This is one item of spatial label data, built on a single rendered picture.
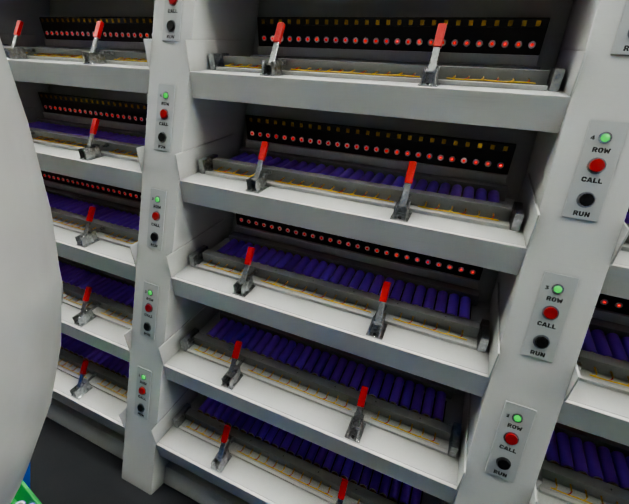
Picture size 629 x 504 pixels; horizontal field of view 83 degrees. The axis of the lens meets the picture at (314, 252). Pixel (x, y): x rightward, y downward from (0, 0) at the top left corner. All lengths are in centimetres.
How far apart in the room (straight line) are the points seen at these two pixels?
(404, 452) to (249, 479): 34
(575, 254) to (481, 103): 24
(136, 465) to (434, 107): 98
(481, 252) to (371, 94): 29
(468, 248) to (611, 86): 25
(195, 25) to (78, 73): 31
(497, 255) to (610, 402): 25
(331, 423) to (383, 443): 10
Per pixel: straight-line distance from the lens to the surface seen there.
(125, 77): 88
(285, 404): 75
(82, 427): 124
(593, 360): 69
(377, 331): 63
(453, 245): 57
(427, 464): 72
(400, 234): 57
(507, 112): 58
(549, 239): 57
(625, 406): 68
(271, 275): 72
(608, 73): 60
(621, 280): 61
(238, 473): 90
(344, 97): 62
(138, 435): 101
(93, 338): 102
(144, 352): 90
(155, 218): 79
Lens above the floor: 77
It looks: 11 degrees down
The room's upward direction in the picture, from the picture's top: 10 degrees clockwise
